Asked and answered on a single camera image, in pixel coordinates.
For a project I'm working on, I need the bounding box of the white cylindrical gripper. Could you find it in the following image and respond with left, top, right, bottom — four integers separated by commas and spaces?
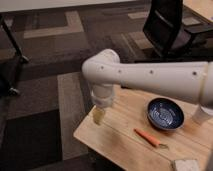
91, 85, 114, 125

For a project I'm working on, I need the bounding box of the orange-red chili pepper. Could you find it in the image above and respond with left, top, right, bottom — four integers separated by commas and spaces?
134, 129, 167, 148

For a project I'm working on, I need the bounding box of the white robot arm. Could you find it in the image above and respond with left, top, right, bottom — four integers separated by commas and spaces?
82, 49, 213, 123

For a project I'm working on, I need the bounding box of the dark blue ceramic bowl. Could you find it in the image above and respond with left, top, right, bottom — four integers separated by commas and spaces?
147, 98, 184, 130

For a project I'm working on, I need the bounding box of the white paper cup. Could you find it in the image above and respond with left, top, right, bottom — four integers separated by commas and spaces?
192, 105, 213, 125

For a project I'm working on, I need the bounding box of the beige sponge block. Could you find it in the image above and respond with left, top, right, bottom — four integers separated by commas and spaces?
173, 159, 200, 171

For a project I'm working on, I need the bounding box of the black rolling stand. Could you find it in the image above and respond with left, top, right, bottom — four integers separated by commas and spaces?
0, 13, 31, 97

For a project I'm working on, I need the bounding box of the black office chair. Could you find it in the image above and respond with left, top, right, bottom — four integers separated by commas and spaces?
143, 0, 213, 62

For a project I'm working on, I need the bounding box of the light wooden desk corner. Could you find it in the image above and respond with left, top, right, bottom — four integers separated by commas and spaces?
183, 0, 213, 22

